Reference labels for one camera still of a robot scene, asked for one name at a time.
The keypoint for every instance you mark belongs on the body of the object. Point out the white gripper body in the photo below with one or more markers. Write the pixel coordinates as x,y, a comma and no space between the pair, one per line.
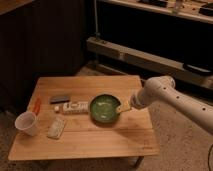
138,100

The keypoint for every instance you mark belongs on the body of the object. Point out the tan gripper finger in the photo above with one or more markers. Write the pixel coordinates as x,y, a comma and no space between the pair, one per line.
123,107

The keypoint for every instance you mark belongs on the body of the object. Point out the green ceramic bowl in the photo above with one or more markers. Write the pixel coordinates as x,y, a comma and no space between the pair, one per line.
102,108

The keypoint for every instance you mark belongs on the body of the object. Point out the white tube bottle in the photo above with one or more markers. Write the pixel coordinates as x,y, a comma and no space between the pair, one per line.
72,108

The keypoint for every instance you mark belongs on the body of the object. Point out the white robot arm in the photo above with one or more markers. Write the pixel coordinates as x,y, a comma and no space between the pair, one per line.
162,88

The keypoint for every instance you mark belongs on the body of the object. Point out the wooden table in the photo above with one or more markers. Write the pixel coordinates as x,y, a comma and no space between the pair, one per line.
131,135

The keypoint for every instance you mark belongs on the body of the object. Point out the grey metal beam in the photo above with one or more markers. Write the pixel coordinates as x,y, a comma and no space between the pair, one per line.
148,61

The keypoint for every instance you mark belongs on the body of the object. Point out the dark grey rectangular block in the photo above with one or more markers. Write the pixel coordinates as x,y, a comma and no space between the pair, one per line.
59,99

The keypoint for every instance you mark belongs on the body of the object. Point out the metal vertical pole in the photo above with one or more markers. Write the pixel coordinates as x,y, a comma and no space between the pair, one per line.
97,33

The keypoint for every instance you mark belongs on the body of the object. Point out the white paper cup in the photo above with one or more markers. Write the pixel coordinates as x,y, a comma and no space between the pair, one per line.
27,123

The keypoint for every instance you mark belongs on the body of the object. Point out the workbench shelf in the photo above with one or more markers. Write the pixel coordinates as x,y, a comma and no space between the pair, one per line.
187,9

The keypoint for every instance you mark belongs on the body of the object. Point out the dark wooden cabinet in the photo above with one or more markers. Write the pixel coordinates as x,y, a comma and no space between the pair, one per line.
42,38

